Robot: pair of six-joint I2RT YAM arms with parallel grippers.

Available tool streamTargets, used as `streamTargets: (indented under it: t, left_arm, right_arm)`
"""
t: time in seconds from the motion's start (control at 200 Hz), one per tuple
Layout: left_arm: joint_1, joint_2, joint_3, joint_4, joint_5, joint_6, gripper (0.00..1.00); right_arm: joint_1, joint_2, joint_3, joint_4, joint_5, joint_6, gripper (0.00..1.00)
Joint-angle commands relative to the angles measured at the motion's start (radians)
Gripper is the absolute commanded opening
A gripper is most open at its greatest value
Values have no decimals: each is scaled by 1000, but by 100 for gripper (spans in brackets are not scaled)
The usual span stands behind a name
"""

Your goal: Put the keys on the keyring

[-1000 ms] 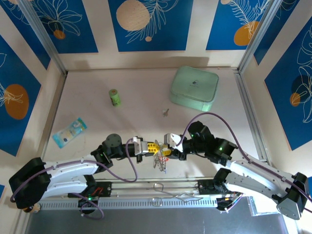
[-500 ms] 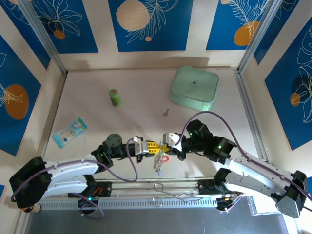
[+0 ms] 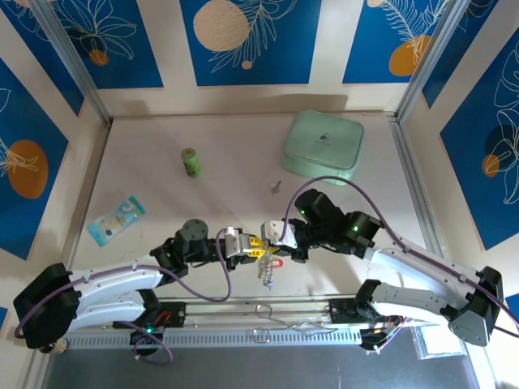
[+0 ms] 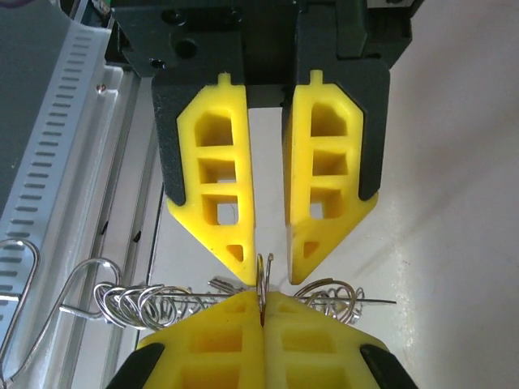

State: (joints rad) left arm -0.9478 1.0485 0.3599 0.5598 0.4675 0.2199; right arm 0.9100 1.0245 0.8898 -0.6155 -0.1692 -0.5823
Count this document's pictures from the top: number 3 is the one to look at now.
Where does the aluminium side rail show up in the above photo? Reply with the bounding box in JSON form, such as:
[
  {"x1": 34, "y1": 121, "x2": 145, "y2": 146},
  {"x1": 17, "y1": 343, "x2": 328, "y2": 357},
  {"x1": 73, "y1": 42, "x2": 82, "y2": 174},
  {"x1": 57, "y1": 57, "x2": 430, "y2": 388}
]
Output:
[
  {"x1": 388, "y1": 113, "x2": 447, "y2": 256},
  {"x1": 60, "y1": 121, "x2": 113, "y2": 284}
]

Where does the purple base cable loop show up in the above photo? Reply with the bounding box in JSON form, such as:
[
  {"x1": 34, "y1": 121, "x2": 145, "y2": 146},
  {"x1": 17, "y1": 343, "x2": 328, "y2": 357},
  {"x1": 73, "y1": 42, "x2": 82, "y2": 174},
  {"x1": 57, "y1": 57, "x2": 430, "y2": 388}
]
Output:
[
  {"x1": 372, "y1": 315, "x2": 414, "y2": 357},
  {"x1": 132, "y1": 328, "x2": 176, "y2": 367}
]

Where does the green cylindrical can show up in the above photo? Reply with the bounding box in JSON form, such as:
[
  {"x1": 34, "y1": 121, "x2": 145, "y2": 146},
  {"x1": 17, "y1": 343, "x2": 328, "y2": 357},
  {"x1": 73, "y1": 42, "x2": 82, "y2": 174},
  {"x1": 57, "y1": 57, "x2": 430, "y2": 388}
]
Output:
[{"x1": 180, "y1": 147, "x2": 204, "y2": 179}]

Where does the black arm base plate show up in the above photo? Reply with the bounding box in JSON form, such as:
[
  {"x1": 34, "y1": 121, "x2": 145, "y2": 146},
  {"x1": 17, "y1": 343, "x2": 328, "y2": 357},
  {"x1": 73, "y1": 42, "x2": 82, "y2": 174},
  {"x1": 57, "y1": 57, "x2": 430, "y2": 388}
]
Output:
[
  {"x1": 130, "y1": 300, "x2": 188, "y2": 345},
  {"x1": 328, "y1": 297, "x2": 406, "y2": 353}
]

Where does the slotted grey cable duct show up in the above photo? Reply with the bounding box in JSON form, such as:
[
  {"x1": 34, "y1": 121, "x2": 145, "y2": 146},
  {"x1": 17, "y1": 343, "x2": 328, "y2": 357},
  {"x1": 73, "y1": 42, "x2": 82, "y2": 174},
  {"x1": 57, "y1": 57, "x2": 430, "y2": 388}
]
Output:
[{"x1": 66, "y1": 326, "x2": 413, "y2": 349}]

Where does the bent silver wire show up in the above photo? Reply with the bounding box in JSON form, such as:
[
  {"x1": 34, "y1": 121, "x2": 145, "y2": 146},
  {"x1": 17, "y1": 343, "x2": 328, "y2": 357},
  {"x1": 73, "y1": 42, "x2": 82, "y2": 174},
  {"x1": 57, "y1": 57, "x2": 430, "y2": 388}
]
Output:
[{"x1": 251, "y1": 303, "x2": 340, "y2": 344}]

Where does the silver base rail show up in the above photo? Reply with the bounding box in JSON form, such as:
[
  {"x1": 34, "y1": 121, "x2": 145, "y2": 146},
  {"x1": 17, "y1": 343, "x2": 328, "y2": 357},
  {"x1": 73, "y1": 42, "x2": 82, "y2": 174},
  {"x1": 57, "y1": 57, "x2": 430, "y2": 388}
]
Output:
[{"x1": 160, "y1": 298, "x2": 366, "y2": 327}]

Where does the silver taped square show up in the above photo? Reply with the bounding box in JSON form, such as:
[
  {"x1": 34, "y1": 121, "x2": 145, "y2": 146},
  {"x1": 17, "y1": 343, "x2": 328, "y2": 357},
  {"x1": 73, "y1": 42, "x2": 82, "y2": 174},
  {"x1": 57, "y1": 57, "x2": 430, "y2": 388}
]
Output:
[{"x1": 410, "y1": 323, "x2": 467, "y2": 361}]

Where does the blue wipes packet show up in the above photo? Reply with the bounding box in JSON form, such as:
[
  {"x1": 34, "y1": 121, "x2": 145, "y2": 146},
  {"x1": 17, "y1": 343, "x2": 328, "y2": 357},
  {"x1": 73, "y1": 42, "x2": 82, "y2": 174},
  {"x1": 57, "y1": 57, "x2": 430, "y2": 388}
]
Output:
[{"x1": 87, "y1": 194, "x2": 146, "y2": 247}]

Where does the mint green zipper case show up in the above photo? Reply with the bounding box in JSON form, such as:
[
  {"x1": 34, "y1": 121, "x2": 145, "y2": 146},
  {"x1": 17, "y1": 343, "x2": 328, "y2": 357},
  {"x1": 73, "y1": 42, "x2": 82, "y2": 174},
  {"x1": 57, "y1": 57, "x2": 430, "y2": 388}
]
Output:
[{"x1": 281, "y1": 109, "x2": 365, "y2": 187}]

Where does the aluminium frame post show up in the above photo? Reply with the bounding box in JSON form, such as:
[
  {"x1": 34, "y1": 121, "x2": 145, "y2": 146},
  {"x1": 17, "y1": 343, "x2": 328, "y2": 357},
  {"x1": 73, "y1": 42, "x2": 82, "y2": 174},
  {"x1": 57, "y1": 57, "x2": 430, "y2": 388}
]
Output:
[
  {"x1": 28, "y1": 0, "x2": 114, "y2": 125},
  {"x1": 396, "y1": 0, "x2": 467, "y2": 122}
]

